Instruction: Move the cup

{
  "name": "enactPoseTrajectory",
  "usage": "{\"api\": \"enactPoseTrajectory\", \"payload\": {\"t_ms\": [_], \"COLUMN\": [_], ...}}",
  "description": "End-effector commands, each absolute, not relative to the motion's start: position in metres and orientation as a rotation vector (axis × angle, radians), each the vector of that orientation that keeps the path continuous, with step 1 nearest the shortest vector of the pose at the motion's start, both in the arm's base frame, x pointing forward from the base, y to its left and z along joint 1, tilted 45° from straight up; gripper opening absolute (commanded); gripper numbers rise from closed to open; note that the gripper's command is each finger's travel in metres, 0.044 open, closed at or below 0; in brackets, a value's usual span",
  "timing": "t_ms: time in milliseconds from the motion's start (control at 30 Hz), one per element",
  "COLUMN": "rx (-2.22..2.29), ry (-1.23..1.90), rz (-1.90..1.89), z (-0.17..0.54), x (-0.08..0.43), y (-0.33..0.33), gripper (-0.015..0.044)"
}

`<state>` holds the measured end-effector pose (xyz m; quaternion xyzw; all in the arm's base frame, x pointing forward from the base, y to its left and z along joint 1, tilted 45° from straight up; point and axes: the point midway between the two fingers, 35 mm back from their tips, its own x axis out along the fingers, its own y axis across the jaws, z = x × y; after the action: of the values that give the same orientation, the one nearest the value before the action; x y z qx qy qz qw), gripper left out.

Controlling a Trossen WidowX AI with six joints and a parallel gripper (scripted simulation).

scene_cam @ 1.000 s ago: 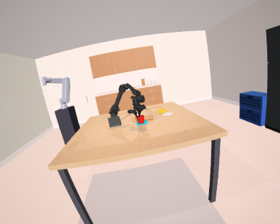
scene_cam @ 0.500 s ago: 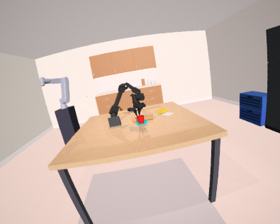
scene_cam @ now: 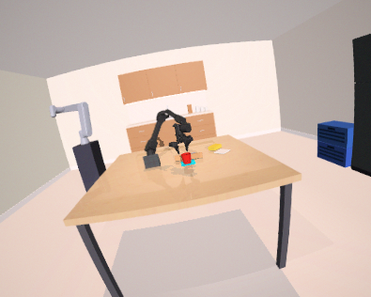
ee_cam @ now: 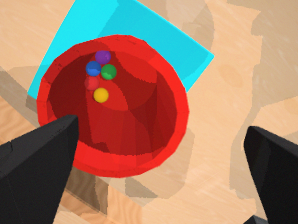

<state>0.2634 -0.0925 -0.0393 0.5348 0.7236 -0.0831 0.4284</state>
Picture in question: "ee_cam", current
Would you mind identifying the yellow marble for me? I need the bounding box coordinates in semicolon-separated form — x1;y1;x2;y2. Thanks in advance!
94;88;109;103

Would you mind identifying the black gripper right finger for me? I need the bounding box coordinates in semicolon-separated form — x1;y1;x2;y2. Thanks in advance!
243;125;298;224

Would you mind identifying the red cup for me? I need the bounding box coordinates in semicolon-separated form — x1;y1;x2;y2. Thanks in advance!
36;35;189;179

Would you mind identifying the blue marble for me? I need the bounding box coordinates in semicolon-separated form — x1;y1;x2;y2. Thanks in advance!
86;61;101;76

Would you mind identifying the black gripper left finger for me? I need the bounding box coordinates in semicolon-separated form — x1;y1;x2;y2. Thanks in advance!
0;115;80;224

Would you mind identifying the green marble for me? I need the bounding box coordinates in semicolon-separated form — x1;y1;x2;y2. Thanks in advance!
101;64;117;80

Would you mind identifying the red marble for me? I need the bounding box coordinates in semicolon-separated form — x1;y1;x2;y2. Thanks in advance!
84;76;100;92

